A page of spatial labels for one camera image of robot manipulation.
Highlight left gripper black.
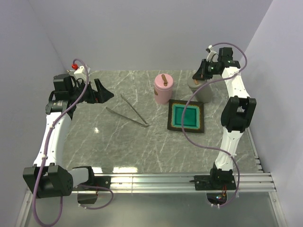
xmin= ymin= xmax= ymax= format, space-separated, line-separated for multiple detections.
xmin=69 ymin=79 xmax=114 ymax=104

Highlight grey lid with strap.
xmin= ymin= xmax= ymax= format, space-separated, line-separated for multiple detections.
xmin=187 ymin=78 xmax=208 ymax=92

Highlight pink lid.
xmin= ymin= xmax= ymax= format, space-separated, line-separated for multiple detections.
xmin=154 ymin=73 xmax=174 ymax=91

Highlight pink cup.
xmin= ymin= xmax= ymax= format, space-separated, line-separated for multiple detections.
xmin=154 ymin=86 xmax=172 ymax=104

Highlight metal tongs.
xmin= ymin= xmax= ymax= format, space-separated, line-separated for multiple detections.
xmin=106 ymin=94 xmax=150 ymax=128

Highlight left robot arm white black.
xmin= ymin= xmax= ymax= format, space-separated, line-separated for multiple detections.
xmin=23 ymin=74 xmax=114 ymax=199

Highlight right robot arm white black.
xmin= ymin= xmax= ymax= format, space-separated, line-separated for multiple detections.
xmin=193 ymin=45 xmax=257 ymax=189

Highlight grey cup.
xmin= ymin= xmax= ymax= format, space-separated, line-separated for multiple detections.
xmin=188 ymin=84 xmax=213 ymax=103

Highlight square teal black plate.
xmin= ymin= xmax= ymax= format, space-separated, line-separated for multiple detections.
xmin=167 ymin=99 xmax=205 ymax=133

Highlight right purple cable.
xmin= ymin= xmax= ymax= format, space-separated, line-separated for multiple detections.
xmin=181 ymin=42 xmax=248 ymax=209

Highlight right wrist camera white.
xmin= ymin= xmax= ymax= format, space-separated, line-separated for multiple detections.
xmin=206 ymin=45 xmax=218 ymax=62

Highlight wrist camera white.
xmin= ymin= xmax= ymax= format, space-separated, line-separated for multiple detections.
xmin=206 ymin=45 xmax=218 ymax=62
xmin=71 ymin=63 xmax=87 ymax=80

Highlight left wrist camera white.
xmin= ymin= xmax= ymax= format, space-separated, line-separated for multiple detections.
xmin=71 ymin=63 xmax=87 ymax=80

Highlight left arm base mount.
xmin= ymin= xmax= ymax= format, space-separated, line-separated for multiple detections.
xmin=74 ymin=175 xmax=111 ymax=205

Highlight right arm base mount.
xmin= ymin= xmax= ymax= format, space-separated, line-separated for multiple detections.
xmin=191 ymin=175 xmax=238 ymax=206

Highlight aluminium rail frame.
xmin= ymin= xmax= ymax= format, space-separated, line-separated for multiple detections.
xmin=14 ymin=70 xmax=288 ymax=227

